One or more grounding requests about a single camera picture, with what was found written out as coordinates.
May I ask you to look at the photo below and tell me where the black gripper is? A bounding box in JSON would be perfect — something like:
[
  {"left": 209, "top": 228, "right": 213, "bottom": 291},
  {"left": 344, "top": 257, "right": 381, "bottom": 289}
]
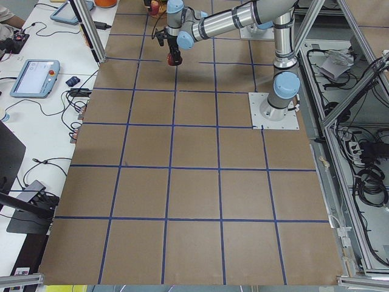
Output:
[{"left": 167, "top": 34, "right": 182, "bottom": 64}]

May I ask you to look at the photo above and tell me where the dark red apple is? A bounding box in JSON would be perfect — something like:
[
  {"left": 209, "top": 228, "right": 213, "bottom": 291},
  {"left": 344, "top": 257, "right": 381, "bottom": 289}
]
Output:
[{"left": 167, "top": 53, "right": 182, "bottom": 66}]

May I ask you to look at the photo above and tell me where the red yellow apple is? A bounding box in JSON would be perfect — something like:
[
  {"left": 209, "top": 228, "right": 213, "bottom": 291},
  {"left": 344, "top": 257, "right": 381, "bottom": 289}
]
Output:
[{"left": 150, "top": 0, "right": 160, "bottom": 16}]

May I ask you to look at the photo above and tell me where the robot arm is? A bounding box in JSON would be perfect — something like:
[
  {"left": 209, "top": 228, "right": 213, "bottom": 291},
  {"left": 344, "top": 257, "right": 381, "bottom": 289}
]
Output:
[{"left": 155, "top": 1, "right": 301, "bottom": 122}]

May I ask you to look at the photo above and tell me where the wicker basket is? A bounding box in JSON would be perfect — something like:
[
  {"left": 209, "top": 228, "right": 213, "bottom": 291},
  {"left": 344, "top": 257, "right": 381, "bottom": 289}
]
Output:
[{"left": 143, "top": 0, "right": 167, "bottom": 18}]

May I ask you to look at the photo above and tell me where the orange bucket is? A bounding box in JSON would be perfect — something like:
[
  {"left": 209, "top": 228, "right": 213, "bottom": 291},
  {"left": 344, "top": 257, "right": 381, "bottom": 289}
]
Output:
[{"left": 94, "top": 0, "right": 117, "bottom": 9}]

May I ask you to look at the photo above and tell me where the teach pendant tablet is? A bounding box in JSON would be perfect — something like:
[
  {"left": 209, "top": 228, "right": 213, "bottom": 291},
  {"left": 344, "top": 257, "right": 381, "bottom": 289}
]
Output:
[{"left": 10, "top": 59, "right": 61, "bottom": 99}]

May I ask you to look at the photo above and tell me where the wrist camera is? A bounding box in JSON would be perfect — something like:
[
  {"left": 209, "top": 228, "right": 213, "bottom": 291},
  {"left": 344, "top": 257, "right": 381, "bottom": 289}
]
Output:
[{"left": 153, "top": 29, "right": 168, "bottom": 47}]

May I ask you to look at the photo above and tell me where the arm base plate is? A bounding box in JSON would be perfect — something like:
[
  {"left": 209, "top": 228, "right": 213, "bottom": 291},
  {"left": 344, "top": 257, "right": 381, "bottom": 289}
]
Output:
[
  {"left": 248, "top": 92, "right": 300, "bottom": 130},
  {"left": 239, "top": 24, "right": 274, "bottom": 41}
]

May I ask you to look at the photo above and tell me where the aluminium frame post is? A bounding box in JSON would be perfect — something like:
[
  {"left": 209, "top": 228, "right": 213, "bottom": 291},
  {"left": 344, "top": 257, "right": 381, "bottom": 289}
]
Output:
[{"left": 69, "top": 0, "right": 107, "bottom": 64}]

